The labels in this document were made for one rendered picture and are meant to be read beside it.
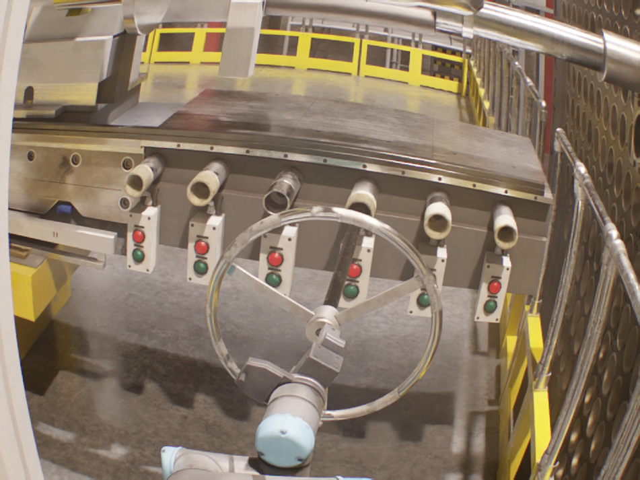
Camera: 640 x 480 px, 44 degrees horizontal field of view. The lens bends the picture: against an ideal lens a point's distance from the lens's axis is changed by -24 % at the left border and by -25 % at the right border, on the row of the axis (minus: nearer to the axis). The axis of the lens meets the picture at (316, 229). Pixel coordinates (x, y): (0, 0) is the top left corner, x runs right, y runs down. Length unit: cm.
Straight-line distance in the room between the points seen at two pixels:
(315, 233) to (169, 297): 151
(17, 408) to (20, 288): 198
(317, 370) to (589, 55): 137
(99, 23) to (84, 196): 51
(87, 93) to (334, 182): 75
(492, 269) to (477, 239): 11
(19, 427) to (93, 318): 307
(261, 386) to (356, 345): 222
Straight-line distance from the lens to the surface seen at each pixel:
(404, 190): 231
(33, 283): 241
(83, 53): 238
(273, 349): 344
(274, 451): 121
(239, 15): 235
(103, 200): 248
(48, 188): 255
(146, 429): 280
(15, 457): 45
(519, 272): 235
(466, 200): 231
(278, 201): 222
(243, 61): 236
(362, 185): 223
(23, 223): 253
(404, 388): 163
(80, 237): 244
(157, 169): 232
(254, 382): 133
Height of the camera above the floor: 152
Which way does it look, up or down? 19 degrees down
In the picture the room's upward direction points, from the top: 6 degrees clockwise
